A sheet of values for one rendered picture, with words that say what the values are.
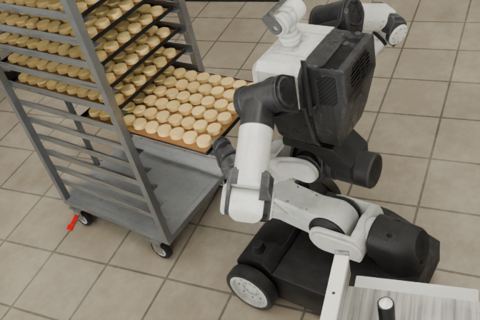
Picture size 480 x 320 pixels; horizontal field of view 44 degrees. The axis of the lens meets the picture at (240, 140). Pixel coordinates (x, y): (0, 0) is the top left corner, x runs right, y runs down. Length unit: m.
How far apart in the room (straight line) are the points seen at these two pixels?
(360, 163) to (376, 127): 1.14
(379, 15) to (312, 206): 0.69
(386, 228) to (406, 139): 0.94
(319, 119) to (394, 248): 0.55
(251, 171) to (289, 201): 0.71
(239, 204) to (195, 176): 1.22
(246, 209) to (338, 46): 0.53
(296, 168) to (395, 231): 0.39
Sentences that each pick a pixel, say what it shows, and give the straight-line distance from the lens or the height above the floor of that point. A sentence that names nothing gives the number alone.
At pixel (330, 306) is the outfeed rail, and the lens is 1.19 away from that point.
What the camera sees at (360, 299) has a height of 0.84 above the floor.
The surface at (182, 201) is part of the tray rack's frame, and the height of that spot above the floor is 0.15.
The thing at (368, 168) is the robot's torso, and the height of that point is 0.63.
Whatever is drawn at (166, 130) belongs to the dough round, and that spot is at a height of 0.70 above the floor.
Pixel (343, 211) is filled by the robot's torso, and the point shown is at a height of 0.34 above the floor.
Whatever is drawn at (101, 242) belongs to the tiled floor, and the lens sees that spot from 2.79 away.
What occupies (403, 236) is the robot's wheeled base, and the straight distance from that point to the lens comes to 2.01.
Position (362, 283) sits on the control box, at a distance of 1.30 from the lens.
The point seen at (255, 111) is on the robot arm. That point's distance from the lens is 1.52.
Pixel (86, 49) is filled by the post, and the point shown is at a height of 1.05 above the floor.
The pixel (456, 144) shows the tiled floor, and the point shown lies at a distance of 2.87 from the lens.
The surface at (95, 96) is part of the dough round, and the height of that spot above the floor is 0.79.
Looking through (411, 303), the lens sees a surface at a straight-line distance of 1.26.
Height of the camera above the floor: 1.88
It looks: 38 degrees down
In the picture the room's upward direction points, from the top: 15 degrees counter-clockwise
